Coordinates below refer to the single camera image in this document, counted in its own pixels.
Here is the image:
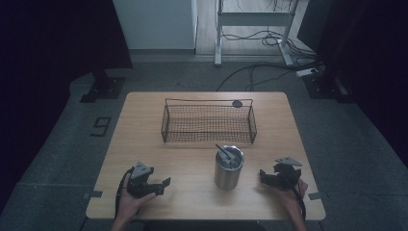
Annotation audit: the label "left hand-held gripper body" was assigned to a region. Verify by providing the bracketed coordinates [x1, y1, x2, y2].
[127, 161, 162, 199]

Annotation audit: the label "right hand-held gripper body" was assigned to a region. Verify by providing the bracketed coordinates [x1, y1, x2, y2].
[271, 156, 303, 191]

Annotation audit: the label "person's right hand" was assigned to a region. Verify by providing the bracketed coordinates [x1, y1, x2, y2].
[272, 178, 309, 210]

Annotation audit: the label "person's left hand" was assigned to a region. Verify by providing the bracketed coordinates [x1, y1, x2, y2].
[116, 174, 157, 223]

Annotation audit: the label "stainless steel tumbler cup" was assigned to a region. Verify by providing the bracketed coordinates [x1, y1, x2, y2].
[214, 143, 245, 192]

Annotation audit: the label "dark straw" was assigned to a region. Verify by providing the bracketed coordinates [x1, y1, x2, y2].
[215, 142, 234, 162]

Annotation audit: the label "person's dark clothing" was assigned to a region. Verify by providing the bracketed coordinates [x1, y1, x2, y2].
[141, 218, 268, 231]

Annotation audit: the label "black stand base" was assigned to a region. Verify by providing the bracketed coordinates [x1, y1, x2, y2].
[302, 70, 351, 104]
[79, 68, 126, 104]

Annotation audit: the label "white power strip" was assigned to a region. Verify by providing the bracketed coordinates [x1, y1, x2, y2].
[295, 66, 319, 78]

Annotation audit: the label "dark curtain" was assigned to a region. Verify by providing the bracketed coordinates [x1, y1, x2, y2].
[0, 0, 134, 206]
[296, 0, 408, 158]

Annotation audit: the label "white cabinet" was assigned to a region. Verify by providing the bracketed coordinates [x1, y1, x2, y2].
[112, 0, 198, 51]

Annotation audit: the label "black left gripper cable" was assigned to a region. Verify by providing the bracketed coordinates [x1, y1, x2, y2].
[114, 167, 135, 219]

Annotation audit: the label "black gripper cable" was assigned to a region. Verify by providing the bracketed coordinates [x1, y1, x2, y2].
[281, 172, 307, 223]
[114, 167, 135, 219]

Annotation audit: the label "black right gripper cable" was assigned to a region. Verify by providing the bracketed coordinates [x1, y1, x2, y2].
[281, 172, 307, 223]

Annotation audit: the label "black wire mesh basket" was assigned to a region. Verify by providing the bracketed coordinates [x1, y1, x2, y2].
[160, 97, 259, 144]

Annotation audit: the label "black floor cables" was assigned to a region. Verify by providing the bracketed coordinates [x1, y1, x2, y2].
[215, 27, 323, 93]

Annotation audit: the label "white desk frame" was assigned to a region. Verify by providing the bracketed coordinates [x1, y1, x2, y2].
[214, 0, 300, 67]

